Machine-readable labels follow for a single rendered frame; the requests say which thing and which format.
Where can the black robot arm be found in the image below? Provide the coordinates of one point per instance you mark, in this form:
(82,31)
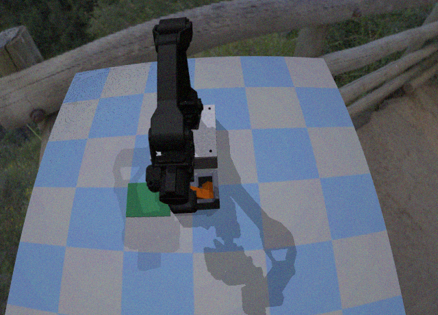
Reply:
(178,111)

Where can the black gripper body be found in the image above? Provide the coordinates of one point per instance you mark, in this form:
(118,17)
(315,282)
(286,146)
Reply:
(191,205)

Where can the orange l-shaped part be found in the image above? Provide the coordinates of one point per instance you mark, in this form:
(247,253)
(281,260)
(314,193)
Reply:
(206,192)

